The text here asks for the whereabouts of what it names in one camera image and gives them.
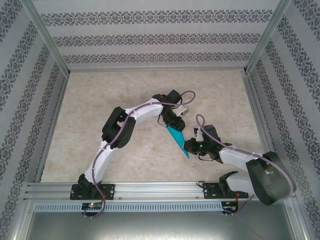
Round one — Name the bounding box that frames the teal cloth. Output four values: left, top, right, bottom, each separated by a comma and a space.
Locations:
166, 126, 191, 160

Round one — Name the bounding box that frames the grey metal panel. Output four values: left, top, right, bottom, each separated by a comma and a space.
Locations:
14, 199, 310, 240

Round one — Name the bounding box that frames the aluminium frame cross beam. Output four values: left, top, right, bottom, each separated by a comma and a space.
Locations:
67, 66, 248, 74

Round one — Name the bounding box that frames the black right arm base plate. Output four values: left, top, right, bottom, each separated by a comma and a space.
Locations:
202, 181, 249, 200

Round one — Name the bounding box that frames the aluminium mounting rail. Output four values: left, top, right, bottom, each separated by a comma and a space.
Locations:
23, 181, 293, 201

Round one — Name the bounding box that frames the grey slotted cable duct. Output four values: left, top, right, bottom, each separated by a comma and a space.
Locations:
33, 201, 223, 212

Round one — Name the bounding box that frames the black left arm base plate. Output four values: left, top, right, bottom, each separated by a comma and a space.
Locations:
69, 183, 116, 201

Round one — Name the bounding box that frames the aluminium frame post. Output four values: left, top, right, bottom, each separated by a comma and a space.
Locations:
22, 0, 71, 75
243, 0, 293, 75

